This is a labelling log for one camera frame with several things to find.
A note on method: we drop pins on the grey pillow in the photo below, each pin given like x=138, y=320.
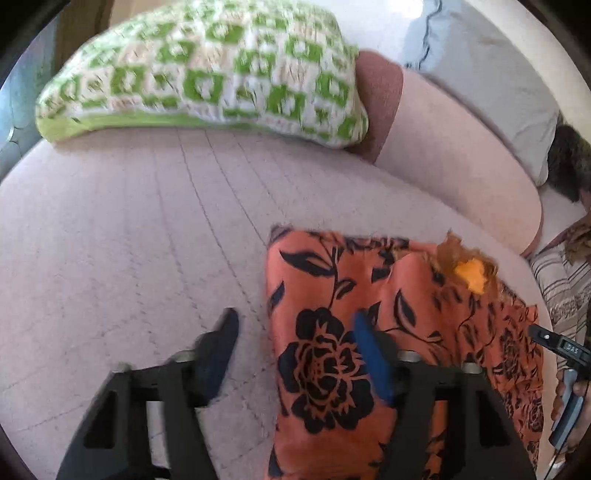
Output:
x=489, y=60

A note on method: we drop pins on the brown orange cloth scrap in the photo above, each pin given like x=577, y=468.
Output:
x=468, y=270

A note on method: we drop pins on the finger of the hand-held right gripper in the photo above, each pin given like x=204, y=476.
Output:
x=544, y=337

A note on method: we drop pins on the green white patterned pillow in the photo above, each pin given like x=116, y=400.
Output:
x=207, y=69

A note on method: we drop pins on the dark furry cloth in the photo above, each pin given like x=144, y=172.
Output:
x=570, y=161

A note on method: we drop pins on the brown cloth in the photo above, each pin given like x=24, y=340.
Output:
x=581, y=242

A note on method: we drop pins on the person's right hand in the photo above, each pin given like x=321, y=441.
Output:
x=581, y=388

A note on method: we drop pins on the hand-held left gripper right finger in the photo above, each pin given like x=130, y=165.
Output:
x=372, y=357

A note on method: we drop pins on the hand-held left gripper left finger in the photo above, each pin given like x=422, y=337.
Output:
x=216, y=357

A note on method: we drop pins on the pink bolster cushion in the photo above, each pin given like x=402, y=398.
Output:
x=452, y=157

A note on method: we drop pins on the striped beige cloth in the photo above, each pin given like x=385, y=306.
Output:
x=561, y=295

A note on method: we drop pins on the reddish brown cushion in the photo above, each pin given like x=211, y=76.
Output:
x=381, y=101

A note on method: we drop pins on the orange black floral garment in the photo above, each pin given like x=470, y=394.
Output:
x=323, y=295

